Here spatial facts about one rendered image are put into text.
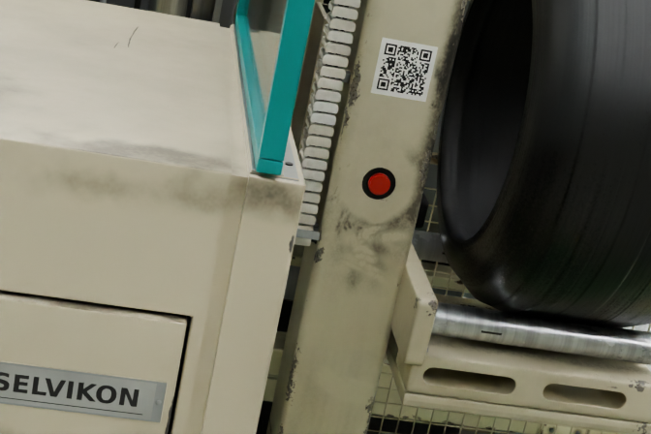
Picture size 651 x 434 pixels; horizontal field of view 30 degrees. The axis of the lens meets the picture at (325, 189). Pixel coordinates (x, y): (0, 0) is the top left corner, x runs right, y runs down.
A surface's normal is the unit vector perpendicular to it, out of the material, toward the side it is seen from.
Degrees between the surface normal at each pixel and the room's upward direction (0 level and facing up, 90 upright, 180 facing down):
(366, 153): 90
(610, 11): 53
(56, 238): 90
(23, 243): 90
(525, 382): 90
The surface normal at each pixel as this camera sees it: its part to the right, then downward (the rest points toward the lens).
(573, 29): -0.51, -0.29
